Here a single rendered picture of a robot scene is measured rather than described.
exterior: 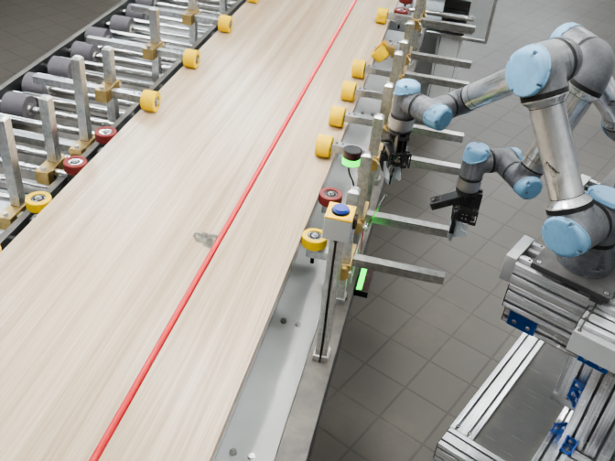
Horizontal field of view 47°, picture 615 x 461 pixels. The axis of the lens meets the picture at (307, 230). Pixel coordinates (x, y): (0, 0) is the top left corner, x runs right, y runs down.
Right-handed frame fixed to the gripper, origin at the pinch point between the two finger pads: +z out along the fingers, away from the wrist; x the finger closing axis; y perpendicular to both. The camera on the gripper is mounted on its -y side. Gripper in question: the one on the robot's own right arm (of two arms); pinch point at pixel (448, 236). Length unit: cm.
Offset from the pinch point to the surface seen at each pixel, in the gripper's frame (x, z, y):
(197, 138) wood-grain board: 20, -8, -97
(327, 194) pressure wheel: -0.6, -7.8, -42.8
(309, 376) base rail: -63, 13, -33
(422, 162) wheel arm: 23.5, -13.1, -13.6
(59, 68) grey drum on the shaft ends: 70, 0, -181
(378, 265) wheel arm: -26.5, -2.5, -20.5
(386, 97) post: 44, -26, -31
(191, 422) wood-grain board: -103, -7, -53
